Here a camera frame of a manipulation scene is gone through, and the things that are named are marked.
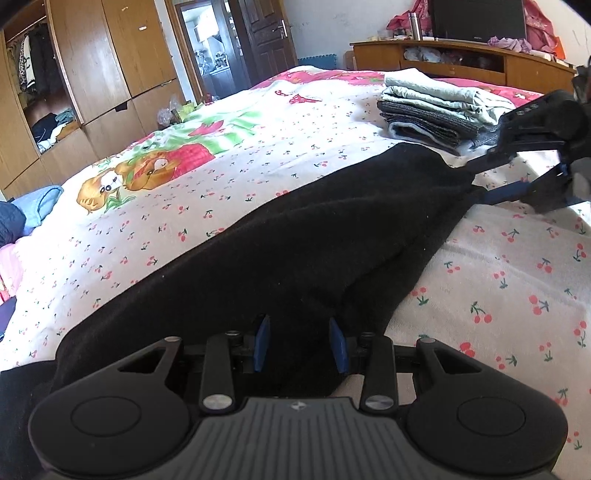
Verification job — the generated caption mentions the folded clothes in wardrobe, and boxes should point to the folded clothes in wardrobe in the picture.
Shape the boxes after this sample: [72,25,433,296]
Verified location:
[31,108,78,154]

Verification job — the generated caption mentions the grey folded jeans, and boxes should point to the grey folded jeans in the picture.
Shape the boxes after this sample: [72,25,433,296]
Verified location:
[388,121,503,156]

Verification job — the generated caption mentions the light blue cloth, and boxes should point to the light blue cloth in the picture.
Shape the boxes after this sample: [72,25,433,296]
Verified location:
[11,185,64,230]

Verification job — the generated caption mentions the black pants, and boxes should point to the black pants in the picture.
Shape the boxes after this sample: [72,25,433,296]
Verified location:
[0,142,488,480]

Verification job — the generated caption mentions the hanging clothes in wardrobe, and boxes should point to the hanging clothes in wardrobe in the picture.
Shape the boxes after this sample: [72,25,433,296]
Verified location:
[7,25,60,93]

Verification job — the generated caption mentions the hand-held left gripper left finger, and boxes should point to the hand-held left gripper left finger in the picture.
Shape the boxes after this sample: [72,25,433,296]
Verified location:
[117,315,271,414]

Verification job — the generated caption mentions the white cloth in cabinet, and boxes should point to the white cloth in cabinet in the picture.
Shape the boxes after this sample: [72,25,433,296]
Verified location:
[404,46,443,64]

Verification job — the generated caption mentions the pink clothes pile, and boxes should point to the pink clothes pile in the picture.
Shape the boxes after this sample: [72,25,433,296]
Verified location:
[387,0,432,37]
[524,0,563,54]

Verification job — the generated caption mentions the black television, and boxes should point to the black television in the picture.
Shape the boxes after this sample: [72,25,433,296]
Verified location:
[429,0,528,43]

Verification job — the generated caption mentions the dark wooden door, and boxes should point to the dark wooden door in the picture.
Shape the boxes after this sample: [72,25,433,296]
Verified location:
[239,0,299,75]

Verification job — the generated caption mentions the blue foam mat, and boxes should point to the blue foam mat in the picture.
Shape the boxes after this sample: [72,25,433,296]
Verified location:
[298,55,343,71]

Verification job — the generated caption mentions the light green folded clothes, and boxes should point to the light green folded clothes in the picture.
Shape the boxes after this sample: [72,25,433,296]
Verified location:
[383,71,518,126]

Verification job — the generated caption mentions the purple cloth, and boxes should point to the purple cloth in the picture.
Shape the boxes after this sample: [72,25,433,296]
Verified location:
[488,36,533,53]

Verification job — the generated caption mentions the dark blue jacket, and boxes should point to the dark blue jacket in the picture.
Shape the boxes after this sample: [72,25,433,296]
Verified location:
[0,200,27,248]

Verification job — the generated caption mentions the wooden wardrobe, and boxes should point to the wooden wardrobe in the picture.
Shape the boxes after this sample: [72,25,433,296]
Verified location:
[0,0,182,197]

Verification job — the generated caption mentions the wooden cabinet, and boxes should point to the wooden cabinet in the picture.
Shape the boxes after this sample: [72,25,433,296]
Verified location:
[349,39,579,89]

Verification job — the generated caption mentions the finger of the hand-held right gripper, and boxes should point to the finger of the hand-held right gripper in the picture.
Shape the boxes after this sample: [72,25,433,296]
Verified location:
[480,161,578,214]
[463,138,571,172]

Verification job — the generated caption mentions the dark grey folded pants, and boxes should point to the dark grey folded pants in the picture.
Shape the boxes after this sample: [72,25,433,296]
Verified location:
[378,99,486,139]

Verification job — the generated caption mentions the clear plastic bags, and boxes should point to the clear plastic bags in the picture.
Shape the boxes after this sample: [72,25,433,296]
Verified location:
[156,95,195,131]

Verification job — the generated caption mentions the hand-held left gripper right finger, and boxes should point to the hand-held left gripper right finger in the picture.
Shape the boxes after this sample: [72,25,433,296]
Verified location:
[329,318,478,412]

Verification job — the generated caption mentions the floral pink quilt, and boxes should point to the floral pink quilt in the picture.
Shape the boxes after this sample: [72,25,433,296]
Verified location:
[0,240,25,298]

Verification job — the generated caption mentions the cartoon cherry print bedsheet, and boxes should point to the cartoon cherry print bedsheet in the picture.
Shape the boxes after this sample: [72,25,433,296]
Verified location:
[0,65,591,462]

